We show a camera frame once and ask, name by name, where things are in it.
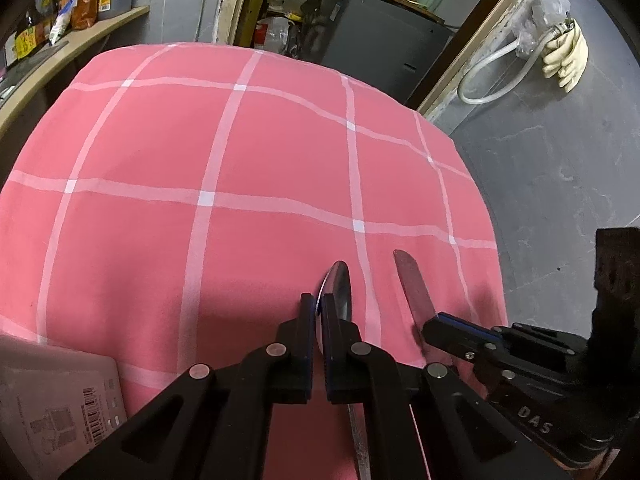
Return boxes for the grey cabinet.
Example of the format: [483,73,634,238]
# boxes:
[299,0,454,104]

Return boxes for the blue white packet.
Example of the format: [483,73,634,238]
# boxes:
[49,0,77,46]

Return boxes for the white plastic jug on floor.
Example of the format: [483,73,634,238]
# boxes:
[253,16,291,54]

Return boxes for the yellow label sauce bottle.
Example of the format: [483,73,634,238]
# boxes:
[14,26,38,60]

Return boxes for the stainless steel sink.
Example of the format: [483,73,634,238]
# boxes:
[0,39,68,106]

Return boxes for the white perforated utensil holder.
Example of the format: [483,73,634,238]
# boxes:
[1,335,127,479]

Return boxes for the pink checked tablecloth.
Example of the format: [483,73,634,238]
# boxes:
[0,41,509,480]

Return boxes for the cream rubber gloves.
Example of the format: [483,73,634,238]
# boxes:
[542,20,589,93]

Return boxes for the steel table knife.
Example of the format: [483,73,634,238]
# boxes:
[393,249,436,330]

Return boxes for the white hose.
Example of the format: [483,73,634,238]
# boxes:
[456,29,559,106]

